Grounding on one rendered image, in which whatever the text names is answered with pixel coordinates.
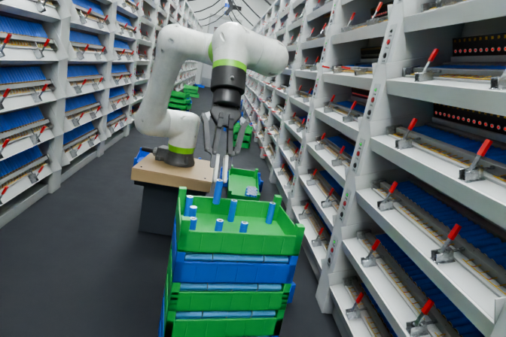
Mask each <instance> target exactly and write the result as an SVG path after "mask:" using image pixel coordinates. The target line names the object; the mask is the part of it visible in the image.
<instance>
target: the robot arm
mask: <svg viewBox="0 0 506 337"><path fill-rule="evenodd" d="M186 60H194V61H198V62H202V63H205V64H207V65H211V66H212V78H211V86H210V90H211V91H212V92H213V96H212V107H211V109H210V110H209V112H207V113H201V115H200V117H199V116H197V115H196V114H194V113H191V112H188V111H177V110H170V109H167V108H168V104H169V99H170V96H171V93H172V89H173V87H174V84H175V81H176V78H177V77H178V73H179V71H180V69H181V67H182V64H183V63H184V62H185V61H186ZM287 65H288V51H287V49H286V47H285V45H284V44H283V43H282V42H280V41H277V40H275V39H272V38H268V37H265V36H263V35H259V34H258V33H256V32H253V31H252V30H250V29H248V28H246V27H244V26H243V25H241V24H239V23H234V22H229V23H224V24H222V25H220V26H219V27H218V28H217V29H216V30H215V32H214V34H209V33H204V32H198V31H195V30H193V29H188V28H186V27H183V26H180V25H177V24H169V25H167V26H164V27H163V28H162V29H161V30H160V32H159V34H158V36H157V46H156V52H155V58H154V65H153V68H152V72H151V77H150V80H149V83H148V88H147V90H146V93H145V96H144V98H143V100H142V103H141V105H140V107H139V109H138V111H137V113H136V116H135V119H134V123H135V126H136V128H137V130H138V131H139V132H140V133H142V134H143V135H148V136H157V137H165V138H169V141H168V145H169V146H166V145H162V146H159V147H156V148H154V149H152V148H149V147H142V151H145V152H149V153H152V154H153V155H154V156H155V160H158V161H164V162H165V163H166V164H169V165H173V166H177V167H185V168H187V167H192V166H194V164H195V162H194V149H195V147H196V143H197V136H198V131H199V126H200V120H201V122H202V124H203V142H204V151H205V152H207V153H209V154H210V155H211V159H210V168H213V175H212V183H215V182H217V177H218V164H219V157H220V155H219V154H217V152H218V143H219V139H220V134H221V127H225V128H226V132H227V155H226V156H224V158H223V169H222V180H223V181H224V182H223V184H225V183H227V170H228V169H229V170H230V169H231V168H232V158H233V156H236V155H238V154H239V153H240V150H241V146H242V141H243V138H244V134H245V129H246V127H247V125H248V124H249V123H250V121H249V120H246V119H244V118H243V117H242V114H241V112H240V105H241V96H242V95H243V94H244V93H245V79H246V70H247V69H249V70H252V71H255V72H257V73H258V74H261V75H263V76H266V77H275V76H277V75H279V74H281V73H282V72H283V71H284V70H285V69H286V67H287ZM210 116H211V118H212V120H213V121H214V123H215V134H214V138H213V142H212V148H211V147H210V137H209V119H210V118H209V117H210ZM238 120H239V125H240V128H239V132H238V135H237V139H236V144H235V148H234V151H233V126H234V125H235V124H236V123H237V121H238Z"/></svg>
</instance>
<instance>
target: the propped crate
mask: <svg viewBox="0 0 506 337"><path fill-rule="evenodd" d="M247 186H253V187H256V188H257V189H258V193H257V198H255V197H250V196H245V190H246V187H247ZM260 196H261V194H260V193H259V185H258V168H256V169H255V171H250V170H245V169H240V168H233V165H232V168H231V169H230V170H229V172H228V183H227V199H244V200H254V201H259V198H260Z"/></svg>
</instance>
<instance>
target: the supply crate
mask: <svg viewBox="0 0 506 337"><path fill-rule="evenodd" d="M186 192H187V187H179V190H178V199H177V205H176V210H175V222H176V241H177V252H194V253H215V254H257V255H279V256H299V253H300V247H301V244H302V240H303V234H304V231H305V226H304V225H303V224H301V223H296V224H295V225H294V223H293V222H292V221H291V219H290V218H289V216H288V215H287V214H286V213H285V211H284V210H283V208H282V206H281V202H282V197H281V196H280V195H274V198H273V202H275V203H276V207H275V211H274V214H273V220H272V223H271V224H268V223H266V218H267V212H268V208H269V204H270V202H263V201H254V200H244V199H237V205H236V213H235V217H234V221H233V222H228V221H227V218H228V214H229V210H230V202H231V199H226V198H221V200H220V204H219V205H215V204H213V203H212V202H213V197H207V196H193V197H194V199H193V204H192V205H195V206H197V212H196V218H197V225H196V230H191V229H190V224H191V217H184V209H185V203H186V198H187V196H188V195H186ZM217 219H222V220H224V224H223V228H222V232H220V231H215V223H216V220H217ZM241 221H247V222H248V228H247V232H239V228H240V224H241ZM189 229H190V230H189Z"/></svg>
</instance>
